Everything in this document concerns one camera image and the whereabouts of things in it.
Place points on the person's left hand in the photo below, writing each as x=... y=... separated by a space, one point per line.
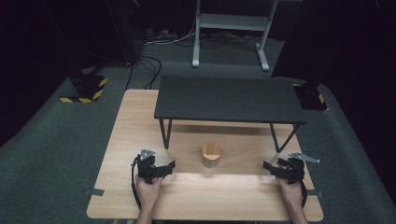
x=148 y=191

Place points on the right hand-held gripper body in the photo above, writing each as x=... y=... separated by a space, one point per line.
x=295 y=169

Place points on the black cabinet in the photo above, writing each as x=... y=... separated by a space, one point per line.
x=126 y=31

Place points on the person's right hand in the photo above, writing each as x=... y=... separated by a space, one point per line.
x=291 y=194

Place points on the grey tape strip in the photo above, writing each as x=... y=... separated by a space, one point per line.
x=319 y=194
x=94 y=192

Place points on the black base with striped tape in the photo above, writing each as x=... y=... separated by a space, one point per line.
x=311 y=98
x=87 y=87

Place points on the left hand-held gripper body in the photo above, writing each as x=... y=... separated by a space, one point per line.
x=145 y=165

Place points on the white metal stand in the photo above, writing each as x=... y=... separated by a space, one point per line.
x=232 y=21

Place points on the black shelf riser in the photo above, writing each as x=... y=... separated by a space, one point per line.
x=229 y=98

